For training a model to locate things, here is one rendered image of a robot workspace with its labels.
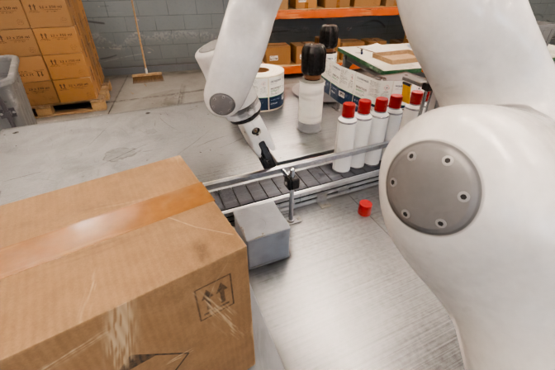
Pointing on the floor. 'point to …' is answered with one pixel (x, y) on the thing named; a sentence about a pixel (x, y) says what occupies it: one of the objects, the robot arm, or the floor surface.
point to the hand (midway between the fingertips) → (267, 162)
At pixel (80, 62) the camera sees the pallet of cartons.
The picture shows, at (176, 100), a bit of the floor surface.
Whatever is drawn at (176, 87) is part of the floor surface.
